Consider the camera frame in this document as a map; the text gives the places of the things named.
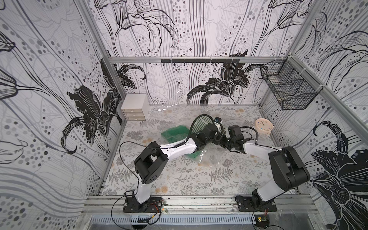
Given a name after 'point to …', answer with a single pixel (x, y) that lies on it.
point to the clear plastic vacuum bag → (175, 115)
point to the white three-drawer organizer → (135, 107)
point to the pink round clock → (263, 126)
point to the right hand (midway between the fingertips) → (217, 139)
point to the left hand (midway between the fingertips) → (218, 134)
